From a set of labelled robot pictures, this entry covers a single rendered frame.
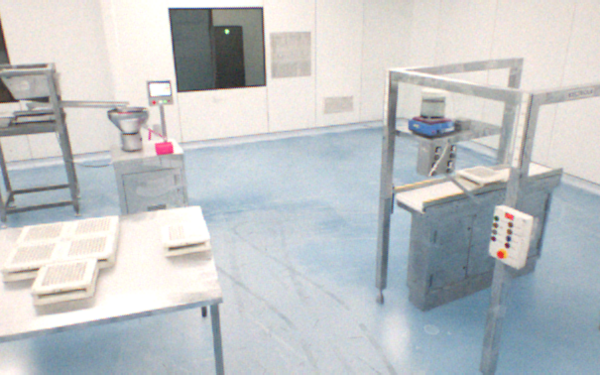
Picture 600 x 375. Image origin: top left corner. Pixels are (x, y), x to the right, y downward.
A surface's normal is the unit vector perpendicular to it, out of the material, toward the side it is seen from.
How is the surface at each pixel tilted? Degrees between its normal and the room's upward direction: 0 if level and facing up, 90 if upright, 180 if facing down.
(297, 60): 90
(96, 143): 90
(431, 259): 90
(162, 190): 90
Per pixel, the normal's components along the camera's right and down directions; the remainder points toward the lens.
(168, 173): 0.37, 0.35
